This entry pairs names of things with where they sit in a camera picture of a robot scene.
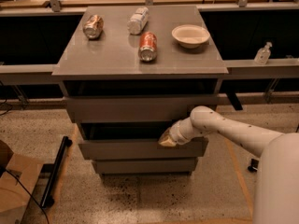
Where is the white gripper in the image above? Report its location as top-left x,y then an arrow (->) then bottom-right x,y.
158,119 -> 196,147

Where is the grey drawer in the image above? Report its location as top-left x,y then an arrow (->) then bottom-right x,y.
92,158 -> 198,175
64,95 -> 220,123
78,138 -> 208,161

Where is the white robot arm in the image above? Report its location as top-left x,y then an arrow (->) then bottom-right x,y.
159,106 -> 299,224

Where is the grey bottom drawer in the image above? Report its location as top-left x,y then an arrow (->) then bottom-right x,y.
92,158 -> 198,175

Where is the grey drawer cabinet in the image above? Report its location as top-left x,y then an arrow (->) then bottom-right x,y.
51,5 -> 230,142

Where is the grey top drawer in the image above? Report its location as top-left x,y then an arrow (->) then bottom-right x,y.
64,95 -> 220,123

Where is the small black floor device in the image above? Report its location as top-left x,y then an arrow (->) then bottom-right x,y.
248,159 -> 259,173

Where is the red soda can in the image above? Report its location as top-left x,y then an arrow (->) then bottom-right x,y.
138,32 -> 157,62

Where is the white paper bowl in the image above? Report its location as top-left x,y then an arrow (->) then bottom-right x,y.
172,24 -> 210,49

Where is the white silver soda can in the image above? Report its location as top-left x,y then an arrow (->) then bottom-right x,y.
127,7 -> 150,35

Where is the clear sanitizer pump bottle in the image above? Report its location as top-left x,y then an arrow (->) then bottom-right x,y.
254,42 -> 272,64

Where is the black metal bar left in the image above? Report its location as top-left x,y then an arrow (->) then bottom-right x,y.
40,136 -> 73,208

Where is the gold soda can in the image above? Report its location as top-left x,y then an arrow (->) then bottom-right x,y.
83,15 -> 104,39

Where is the cardboard box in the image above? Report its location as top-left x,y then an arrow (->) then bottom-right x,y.
0,141 -> 43,224

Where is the grey metal shelf rail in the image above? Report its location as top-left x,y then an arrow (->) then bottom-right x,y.
0,58 -> 299,86

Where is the black cable on box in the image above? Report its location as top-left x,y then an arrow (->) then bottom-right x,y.
0,163 -> 50,224

